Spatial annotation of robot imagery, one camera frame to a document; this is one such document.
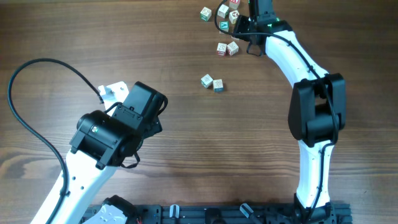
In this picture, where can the blue-sided bee block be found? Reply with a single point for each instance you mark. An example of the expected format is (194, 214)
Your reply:
(218, 85)

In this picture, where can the red A block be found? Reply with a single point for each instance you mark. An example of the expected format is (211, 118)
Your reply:
(221, 49)

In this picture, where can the green Y block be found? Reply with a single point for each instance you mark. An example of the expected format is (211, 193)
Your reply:
(224, 26)

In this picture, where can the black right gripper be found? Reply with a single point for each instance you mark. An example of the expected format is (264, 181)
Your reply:
(240, 25)

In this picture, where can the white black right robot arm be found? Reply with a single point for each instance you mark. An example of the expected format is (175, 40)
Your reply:
(317, 110)

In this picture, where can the red-top block at back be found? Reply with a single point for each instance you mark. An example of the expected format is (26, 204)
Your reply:
(234, 4)

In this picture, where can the plain picture block beside A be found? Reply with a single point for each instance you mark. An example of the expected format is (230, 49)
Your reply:
(232, 48)

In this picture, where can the yellow-sided picture block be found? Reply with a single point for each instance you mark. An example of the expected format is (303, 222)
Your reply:
(233, 16)

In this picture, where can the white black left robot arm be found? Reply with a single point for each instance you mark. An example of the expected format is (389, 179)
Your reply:
(102, 141)

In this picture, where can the green-letter block far left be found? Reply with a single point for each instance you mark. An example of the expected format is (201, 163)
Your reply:
(205, 14)

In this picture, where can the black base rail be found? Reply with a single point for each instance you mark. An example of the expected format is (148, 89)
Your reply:
(268, 213)

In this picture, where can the red-edged block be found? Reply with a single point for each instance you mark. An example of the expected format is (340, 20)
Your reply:
(207, 81)

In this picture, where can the white block green side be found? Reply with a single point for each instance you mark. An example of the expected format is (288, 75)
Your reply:
(223, 11)

